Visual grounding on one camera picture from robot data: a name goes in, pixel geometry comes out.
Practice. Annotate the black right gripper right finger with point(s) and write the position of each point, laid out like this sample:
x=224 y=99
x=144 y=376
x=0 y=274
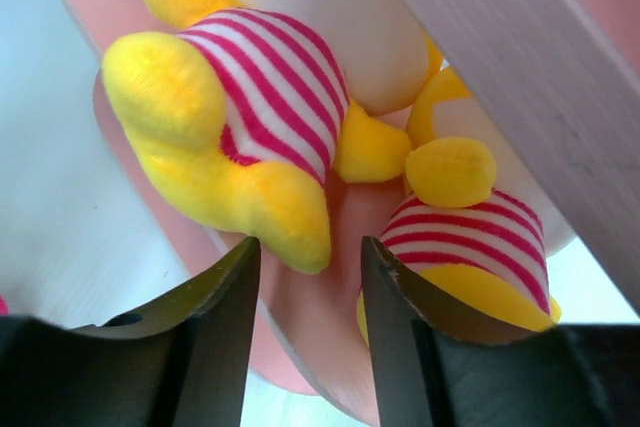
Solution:
x=439 y=362

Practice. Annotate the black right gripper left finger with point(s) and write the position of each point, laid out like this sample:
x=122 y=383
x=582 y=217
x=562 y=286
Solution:
x=178 y=360

